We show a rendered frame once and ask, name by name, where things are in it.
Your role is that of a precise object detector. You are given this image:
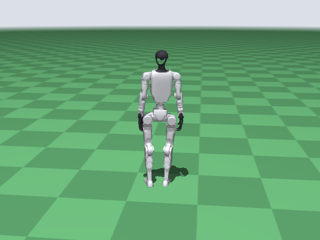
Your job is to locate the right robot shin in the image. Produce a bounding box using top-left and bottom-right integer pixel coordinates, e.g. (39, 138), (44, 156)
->
(163, 147), (173, 181)

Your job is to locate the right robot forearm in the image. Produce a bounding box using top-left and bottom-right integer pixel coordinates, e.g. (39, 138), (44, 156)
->
(176, 92), (184, 116)

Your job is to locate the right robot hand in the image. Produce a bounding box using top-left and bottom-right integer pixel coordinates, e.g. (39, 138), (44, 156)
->
(176, 113), (184, 131)

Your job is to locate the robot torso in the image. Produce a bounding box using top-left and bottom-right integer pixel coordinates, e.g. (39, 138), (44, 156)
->
(150, 68), (173, 122)

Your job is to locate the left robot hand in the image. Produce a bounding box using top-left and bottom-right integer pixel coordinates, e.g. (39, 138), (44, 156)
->
(138, 113), (144, 131)

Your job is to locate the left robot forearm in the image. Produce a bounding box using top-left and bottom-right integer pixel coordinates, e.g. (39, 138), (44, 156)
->
(137, 92), (146, 117)

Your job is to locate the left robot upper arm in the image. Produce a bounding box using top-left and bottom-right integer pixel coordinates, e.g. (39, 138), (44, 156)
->
(141, 71), (152, 99)

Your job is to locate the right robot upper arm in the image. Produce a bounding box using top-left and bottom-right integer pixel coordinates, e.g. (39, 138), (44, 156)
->
(172, 71), (182, 99)

